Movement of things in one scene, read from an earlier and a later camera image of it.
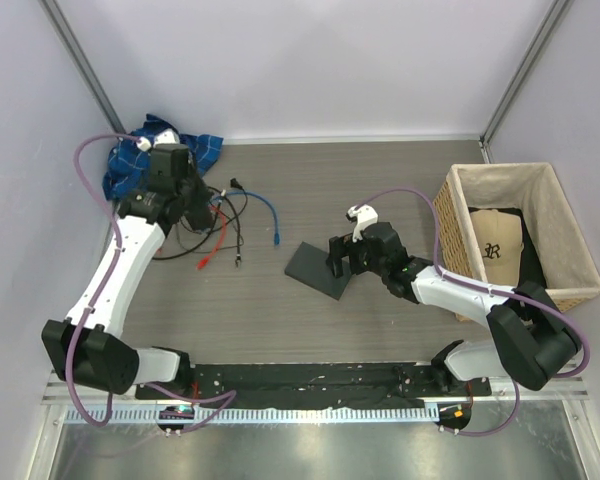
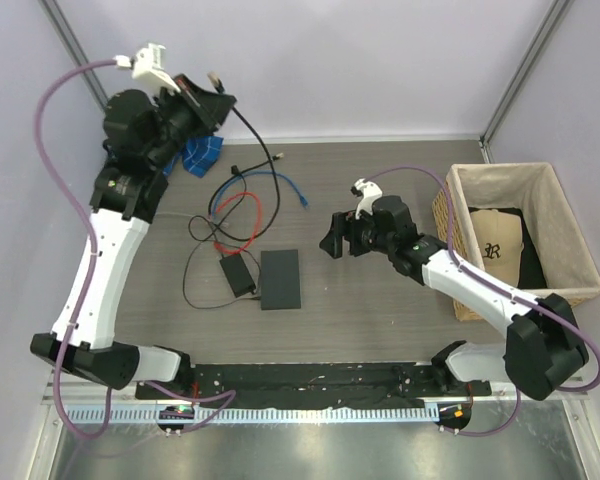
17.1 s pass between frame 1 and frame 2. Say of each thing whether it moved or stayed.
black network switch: moved
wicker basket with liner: stayed
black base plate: stayed
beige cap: stayed
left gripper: moved
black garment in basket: stayed
